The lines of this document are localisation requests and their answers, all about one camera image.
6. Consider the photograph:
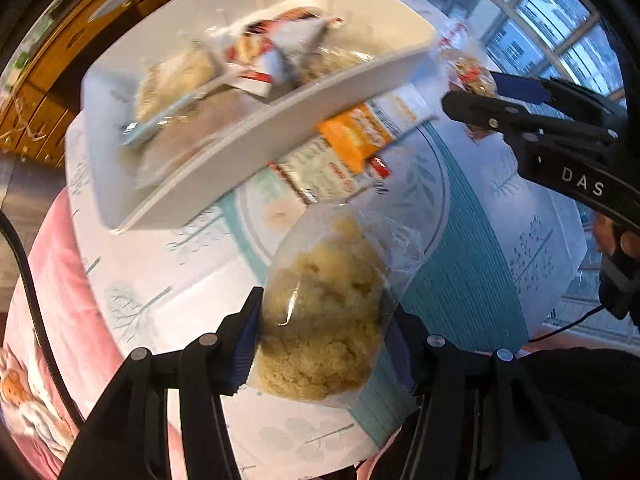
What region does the window with metal railing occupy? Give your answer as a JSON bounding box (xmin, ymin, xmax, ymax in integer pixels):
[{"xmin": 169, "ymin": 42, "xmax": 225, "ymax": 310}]
[{"xmin": 350, "ymin": 0, "xmax": 640, "ymax": 341}]

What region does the pink printed blanket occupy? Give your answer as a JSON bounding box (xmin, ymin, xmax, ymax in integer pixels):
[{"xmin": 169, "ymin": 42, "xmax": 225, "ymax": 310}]
[{"xmin": 0, "ymin": 190, "xmax": 186, "ymax": 480}]

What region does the brown sandwich biscuit packet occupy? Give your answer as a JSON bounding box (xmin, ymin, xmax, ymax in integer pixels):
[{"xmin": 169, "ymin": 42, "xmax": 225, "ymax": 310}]
[{"xmin": 137, "ymin": 92, "xmax": 266, "ymax": 186}]

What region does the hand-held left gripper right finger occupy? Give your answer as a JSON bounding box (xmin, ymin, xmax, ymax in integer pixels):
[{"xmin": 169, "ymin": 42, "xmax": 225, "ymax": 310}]
[{"xmin": 387, "ymin": 310, "xmax": 556, "ymax": 480}]

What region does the white red-edged snack packet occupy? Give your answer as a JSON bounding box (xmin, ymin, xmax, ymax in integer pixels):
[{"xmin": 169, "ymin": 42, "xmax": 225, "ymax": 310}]
[{"xmin": 267, "ymin": 152, "xmax": 393, "ymax": 206}]

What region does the red white snack packet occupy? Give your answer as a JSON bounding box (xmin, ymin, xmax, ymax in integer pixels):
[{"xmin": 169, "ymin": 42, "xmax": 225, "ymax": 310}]
[{"xmin": 222, "ymin": 7, "xmax": 346, "ymax": 96}]

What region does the black cable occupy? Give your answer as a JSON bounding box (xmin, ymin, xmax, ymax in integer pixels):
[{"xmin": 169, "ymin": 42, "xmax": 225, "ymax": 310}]
[
  {"xmin": 527, "ymin": 304, "xmax": 607, "ymax": 347},
  {"xmin": 0, "ymin": 210, "xmax": 86, "ymax": 433}
]

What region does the clear crumbly cake packet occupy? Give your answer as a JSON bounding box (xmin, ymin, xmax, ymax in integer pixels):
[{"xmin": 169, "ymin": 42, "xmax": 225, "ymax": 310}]
[
  {"xmin": 247, "ymin": 202, "xmax": 426, "ymax": 408},
  {"xmin": 300, "ymin": 45, "xmax": 381, "ymax": 81}
]

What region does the clear red cookie packet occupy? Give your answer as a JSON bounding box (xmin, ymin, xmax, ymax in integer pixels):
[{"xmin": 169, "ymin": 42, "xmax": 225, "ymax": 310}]
[{"xmin": 439, "ymin": 17, "xmax": 501, "ymax": 102}]

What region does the person's right hand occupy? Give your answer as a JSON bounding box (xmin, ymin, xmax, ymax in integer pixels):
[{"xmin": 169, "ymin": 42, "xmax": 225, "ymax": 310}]
[{"xmin": 593, "ymin": 214, "xmax": 634, "ymax": 261}]

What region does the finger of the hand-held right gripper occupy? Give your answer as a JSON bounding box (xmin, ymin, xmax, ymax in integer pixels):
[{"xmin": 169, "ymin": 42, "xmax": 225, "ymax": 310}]
[
  {"xmin": 441, "ymin": 89, "xmax": 622, "ymax": 150},
  {"xmin": 492, "ymin": 72, "xmax": 628, "ymax": 122}
]

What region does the wooden desk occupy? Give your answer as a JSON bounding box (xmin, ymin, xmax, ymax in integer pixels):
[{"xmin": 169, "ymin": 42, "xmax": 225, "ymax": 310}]
[{"xmin": 0, "ymin": 0, "xmax": 171, "ymax": 166}]

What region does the white plastic bin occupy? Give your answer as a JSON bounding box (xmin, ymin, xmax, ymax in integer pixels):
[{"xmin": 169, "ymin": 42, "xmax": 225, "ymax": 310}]
[{"xmin": 80, "ymin": 0, "xmax": 441, "ymax": 231}]

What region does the dark cloth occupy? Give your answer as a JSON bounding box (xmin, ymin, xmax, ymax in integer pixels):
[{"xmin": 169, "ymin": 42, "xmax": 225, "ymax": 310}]
[{"xmin": 517, "ymin": 345, "xmax": 640, "ymax": 480}]

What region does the pale cracker packet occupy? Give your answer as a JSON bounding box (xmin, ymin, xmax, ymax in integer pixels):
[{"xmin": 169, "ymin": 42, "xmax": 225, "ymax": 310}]
[{"xmin": 120, "ymin": 42, "xmax": 226, "ymax": 148}]

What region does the orange white snack packet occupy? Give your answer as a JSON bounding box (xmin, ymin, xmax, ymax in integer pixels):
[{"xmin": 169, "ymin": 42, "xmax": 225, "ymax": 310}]
[{"xmin": 317, "ymin": 85, "xmax": 436, "ymax": 173}]

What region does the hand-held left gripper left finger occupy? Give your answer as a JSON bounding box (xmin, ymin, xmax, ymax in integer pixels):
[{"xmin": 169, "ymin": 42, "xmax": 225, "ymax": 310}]
[{"xmin": 59, "ymin": 286, "xmax": 264, "ymax": 480}]

